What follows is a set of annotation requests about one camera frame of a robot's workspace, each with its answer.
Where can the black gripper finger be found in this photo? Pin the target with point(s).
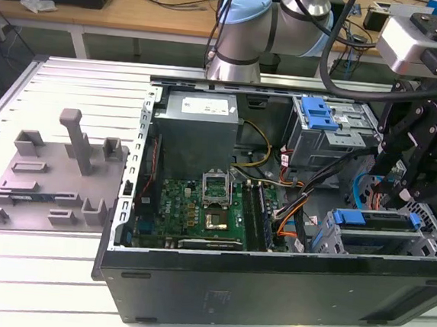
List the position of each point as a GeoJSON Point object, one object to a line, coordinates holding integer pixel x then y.
{"type": "Point", "coordinates": [398, 125]}
{"type": "Point", "coordinates": [427, 178]}

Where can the grey metal disk bay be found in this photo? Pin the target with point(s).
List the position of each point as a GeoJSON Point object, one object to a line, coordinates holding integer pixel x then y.
{"type": "Point", "coordinates": [325, 234]}

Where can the blue plastic drive latch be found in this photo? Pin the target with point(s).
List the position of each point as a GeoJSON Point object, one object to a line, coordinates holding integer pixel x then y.
{"type": "Point", "coordinates": [316, 114]}

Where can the grey metal drive cage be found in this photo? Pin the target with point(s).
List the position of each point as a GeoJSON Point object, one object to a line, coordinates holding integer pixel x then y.
{"type": "Point", "coordinates": [311, 148]}

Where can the small black box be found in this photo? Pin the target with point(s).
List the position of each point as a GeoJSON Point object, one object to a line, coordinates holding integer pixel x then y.
{"type": "Point", "coordinates": [373, 18]}

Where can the black RAM slot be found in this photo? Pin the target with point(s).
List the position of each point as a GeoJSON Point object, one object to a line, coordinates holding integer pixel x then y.
{"type": "Point", "coordinates": [251, 216]}

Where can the black PC case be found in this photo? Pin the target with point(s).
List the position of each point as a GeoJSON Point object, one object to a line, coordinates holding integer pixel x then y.
{"type": "Point", "coordinates": [268, 298]}

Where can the grey power supply unit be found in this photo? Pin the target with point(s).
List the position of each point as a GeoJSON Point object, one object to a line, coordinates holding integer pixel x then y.
{"type": "Point", "coordinates": [194, 138]}

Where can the CPU socket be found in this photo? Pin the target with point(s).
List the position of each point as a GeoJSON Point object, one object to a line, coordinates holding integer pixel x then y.
{"type": "Point", "coordinates": [213, 220]}

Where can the black graphics card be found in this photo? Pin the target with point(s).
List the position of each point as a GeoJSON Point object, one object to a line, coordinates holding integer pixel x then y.
{"type": "Point", "coordinates": [211, 244]}

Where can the green motherboard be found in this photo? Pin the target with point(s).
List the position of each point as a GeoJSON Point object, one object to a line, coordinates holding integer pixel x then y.
{"type": "Point", "coordinates": [176, 205]}

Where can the wooden desk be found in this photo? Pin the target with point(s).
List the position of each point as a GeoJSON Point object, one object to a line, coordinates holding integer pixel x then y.
{"type": "Point", "coordinates": [113, 14]}

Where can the grey parts rack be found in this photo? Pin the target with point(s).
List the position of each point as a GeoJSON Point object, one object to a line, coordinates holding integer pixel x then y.
{"type": "Point", "coordinates": [56, 183]}

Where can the dark RAM stick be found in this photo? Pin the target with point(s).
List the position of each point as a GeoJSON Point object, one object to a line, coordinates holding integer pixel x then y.
{"type": "Point", "coordinates": [28, 196]}

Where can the crumpled white plastic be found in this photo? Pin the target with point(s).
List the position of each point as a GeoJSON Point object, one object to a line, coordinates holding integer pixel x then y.
{"type": "Point", "coordinates": [37, 2]}

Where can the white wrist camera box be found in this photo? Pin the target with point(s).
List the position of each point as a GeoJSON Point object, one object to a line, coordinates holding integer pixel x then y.
{"type": "Point", "coordinates": [401, 45]}

